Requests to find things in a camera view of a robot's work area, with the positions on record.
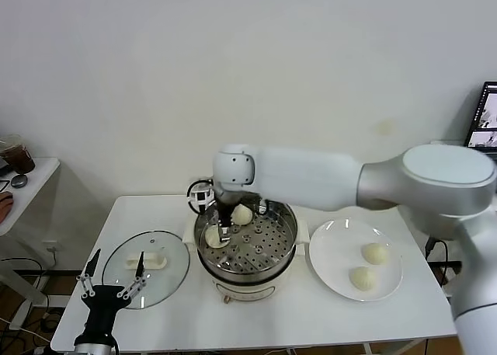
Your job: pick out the white round plate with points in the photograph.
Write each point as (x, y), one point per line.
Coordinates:
(330, 250)

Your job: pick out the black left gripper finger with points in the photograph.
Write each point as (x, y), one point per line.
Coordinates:
(92, 263)
(139, 267)

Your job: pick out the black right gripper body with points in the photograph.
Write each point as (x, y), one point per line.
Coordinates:
(225, 213)

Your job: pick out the white steamed baozi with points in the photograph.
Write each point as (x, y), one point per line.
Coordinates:
(211, 236)
(242, 215)
(374, 253)
(363, 279)

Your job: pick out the plastic iced coffee cup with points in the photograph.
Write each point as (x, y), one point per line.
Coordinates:
(19, 157)

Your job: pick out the small round grey disc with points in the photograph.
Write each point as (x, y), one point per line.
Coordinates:
(19, 181)

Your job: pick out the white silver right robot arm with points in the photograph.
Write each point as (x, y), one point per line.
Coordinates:
(330, 180)

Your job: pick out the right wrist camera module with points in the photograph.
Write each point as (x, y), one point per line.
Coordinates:
(200, 195)

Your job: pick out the white wall socket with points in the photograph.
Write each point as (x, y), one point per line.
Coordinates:
(51, 248)

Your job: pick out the perforated steel steamer basket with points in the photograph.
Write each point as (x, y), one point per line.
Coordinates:
(272, 246)

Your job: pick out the white side desk with cup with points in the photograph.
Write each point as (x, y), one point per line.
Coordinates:
(39, 184)

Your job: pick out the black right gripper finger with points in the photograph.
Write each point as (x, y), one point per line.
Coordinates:
(264, 207)
(224, 234)

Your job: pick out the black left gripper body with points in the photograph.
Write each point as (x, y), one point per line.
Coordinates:
(101, 302)

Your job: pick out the dark open laptop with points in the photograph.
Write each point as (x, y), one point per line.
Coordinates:
(485, 118)

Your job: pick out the cream electric cooker pot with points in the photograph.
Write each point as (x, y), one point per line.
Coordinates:
(304, 234)

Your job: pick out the person's hand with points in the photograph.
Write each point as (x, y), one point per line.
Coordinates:
(5, 205)

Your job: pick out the white side desk with laptop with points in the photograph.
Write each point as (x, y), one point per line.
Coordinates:
(436, 142)

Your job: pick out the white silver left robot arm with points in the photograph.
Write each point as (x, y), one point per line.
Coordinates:
(95, 343)

